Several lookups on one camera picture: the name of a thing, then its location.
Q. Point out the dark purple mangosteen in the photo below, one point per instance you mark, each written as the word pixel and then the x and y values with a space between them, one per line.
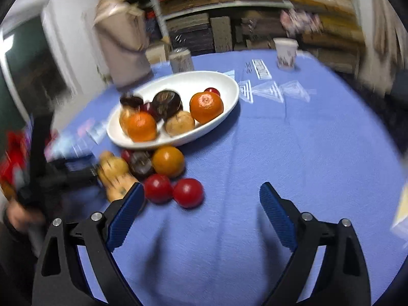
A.
pixel 140 164
pixel 166 103

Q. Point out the white door frame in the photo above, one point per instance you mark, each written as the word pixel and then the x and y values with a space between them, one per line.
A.
pixel 60 54

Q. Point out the small red cherry tomato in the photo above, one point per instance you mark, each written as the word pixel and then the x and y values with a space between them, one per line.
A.
pixel 212 91

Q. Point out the yellow-orange round fruit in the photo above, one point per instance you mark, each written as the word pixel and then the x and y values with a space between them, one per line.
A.
pixel 168 161

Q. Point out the person's left hand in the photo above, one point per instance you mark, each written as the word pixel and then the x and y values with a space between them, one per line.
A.
pixel 19 218

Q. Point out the bumpy tan pear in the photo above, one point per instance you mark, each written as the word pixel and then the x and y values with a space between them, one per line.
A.
pixel 116 175

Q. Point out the dark red plum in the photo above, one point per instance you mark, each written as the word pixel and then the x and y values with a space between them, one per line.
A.
pixel 127 155
pixel 148 106

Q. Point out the white shelf unit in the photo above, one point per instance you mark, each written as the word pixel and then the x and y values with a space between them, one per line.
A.
pixel 229 4

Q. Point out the tan round fruit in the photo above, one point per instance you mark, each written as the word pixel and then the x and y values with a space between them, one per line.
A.
pixel 179 123
pixel 125 116

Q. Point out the blue printed tablecloth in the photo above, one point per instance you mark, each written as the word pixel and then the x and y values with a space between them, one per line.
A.
pixel 255 134

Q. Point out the large orange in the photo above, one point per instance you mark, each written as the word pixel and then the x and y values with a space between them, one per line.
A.
pixel 206 107

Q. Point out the medium orange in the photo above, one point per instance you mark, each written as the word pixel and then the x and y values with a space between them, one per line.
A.
pixel 142 126

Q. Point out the white oval plate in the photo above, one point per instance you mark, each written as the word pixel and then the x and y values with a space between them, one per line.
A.
pixel 204 81

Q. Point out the beige thermos jug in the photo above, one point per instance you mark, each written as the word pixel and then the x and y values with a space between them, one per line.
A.
pixel 121 38

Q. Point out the white paper cup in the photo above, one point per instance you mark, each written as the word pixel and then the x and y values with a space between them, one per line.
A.
pixel 286 54

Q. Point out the person's left forearm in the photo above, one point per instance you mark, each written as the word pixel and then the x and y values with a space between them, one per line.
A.
pixel 16 251

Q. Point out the pale drink can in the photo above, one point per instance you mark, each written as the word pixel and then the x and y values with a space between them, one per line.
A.
pixel 181 60

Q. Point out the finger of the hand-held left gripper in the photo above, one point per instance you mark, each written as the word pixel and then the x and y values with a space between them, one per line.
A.
pixel 79 159
pixel 83 178

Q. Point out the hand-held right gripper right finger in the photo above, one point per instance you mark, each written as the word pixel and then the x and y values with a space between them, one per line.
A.
pixel 277 216

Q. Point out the dark brown water chestnut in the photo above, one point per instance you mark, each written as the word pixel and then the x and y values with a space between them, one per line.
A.
pixel 131 101

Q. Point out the pink crumpled cloth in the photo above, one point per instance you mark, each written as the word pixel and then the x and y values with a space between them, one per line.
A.
pixel 299 22

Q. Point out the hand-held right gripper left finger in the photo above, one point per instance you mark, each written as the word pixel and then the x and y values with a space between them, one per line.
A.
pixel 127 213

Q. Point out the red cloth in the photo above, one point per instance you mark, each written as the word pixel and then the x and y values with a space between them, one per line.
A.
pixel 12 159

